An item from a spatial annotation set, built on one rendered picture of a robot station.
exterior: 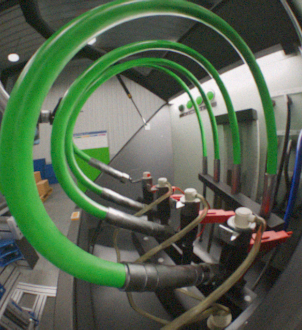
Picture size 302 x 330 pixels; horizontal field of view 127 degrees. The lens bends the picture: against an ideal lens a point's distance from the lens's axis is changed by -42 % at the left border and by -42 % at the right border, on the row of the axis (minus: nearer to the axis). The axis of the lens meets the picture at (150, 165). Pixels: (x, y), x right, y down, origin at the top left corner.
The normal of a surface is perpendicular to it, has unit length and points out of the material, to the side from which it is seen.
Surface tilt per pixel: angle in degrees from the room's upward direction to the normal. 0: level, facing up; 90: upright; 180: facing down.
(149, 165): 90
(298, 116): 90
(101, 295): 0
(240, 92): 90
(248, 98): 90
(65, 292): 0
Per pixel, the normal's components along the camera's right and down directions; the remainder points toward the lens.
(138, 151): 0.40, 0.10
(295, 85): -0.91, 0.12
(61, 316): -0.07, -0.99
